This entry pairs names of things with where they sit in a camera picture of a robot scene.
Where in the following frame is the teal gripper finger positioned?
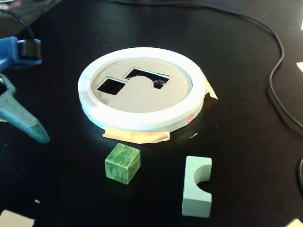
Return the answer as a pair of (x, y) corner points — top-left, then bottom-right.
(0, 73), (51, 144)

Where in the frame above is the pale green U shape block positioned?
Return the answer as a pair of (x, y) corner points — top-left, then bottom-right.
(181, 155), (213, 218)

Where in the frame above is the white paper sheet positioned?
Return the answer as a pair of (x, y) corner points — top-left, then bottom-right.
(286, 218), (303, 227)
(0, 209), (36, 227)

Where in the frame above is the green wooden cube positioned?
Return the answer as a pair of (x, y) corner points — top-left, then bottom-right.
(104, 142), (141, 185)

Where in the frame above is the wide beige masking tape strip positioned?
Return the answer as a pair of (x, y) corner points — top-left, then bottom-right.
(102, 126), (171, 144)

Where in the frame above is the small beige masking tape piece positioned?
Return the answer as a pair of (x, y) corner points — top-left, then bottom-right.
(203, 77), (219, 103)

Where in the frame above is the blue camera mount bracket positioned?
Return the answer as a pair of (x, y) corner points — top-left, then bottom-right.
(0, 36), (43, 71)

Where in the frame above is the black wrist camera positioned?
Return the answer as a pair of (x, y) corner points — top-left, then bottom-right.
(18, 39), (42, 60)

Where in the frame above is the thin black camera cable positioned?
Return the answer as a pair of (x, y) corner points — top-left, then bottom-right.
(0, 9), (34, 41)

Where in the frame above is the long black cable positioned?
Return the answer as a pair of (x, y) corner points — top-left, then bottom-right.
(111, 0), (303, 130)

